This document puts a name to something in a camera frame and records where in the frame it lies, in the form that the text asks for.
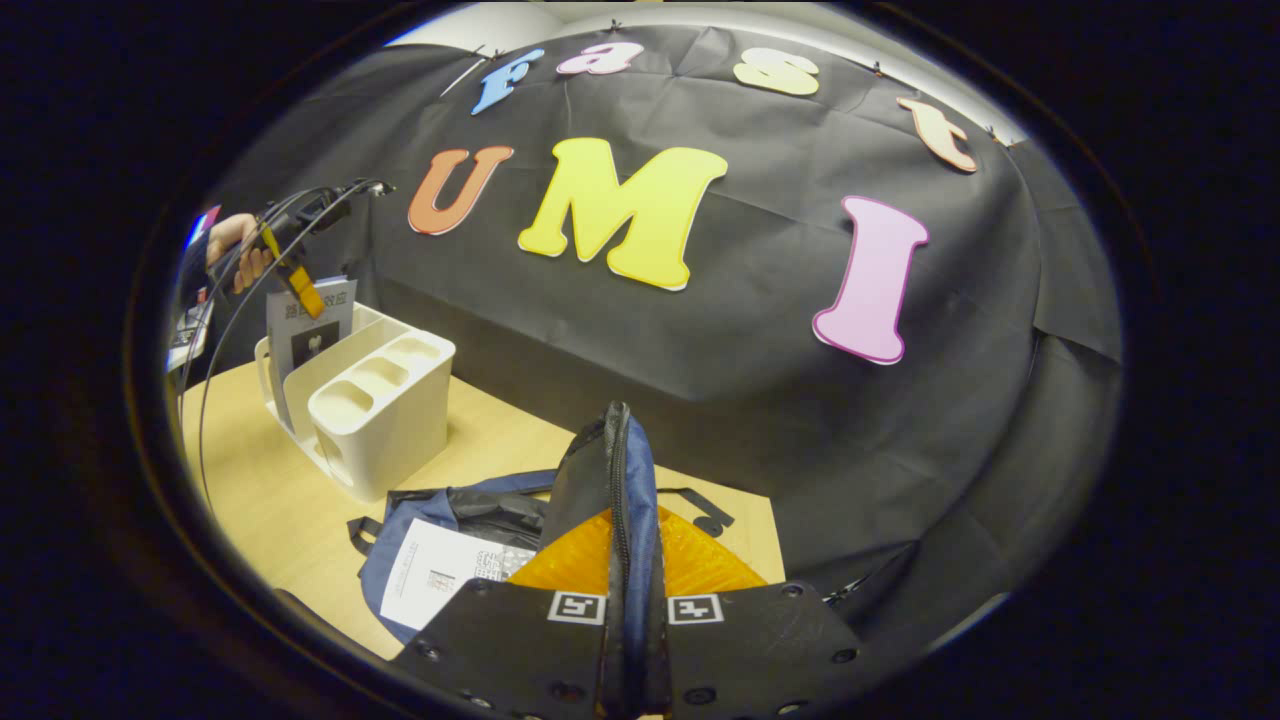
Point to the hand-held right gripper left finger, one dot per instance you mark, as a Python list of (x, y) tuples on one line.
[(510, 650)]

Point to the computer monitor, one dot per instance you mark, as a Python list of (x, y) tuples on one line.
[(205, 225)]

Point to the black backdrop cloth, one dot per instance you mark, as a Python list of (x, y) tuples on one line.
[(700, 400)]

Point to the white plastic bookshelf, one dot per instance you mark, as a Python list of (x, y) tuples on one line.
[(390, 440)]

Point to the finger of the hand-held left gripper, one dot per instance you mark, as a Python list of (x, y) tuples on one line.
[(305, 290)]

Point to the white side desk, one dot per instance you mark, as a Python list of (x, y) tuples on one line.
[(190, 340)]

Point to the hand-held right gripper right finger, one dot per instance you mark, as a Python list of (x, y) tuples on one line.
[(760, 650)]

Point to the blue schoolbag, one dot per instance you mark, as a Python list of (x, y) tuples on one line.
[(635, 480)]

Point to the grey-purple book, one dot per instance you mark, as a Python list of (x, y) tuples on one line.
[(335, 335)]

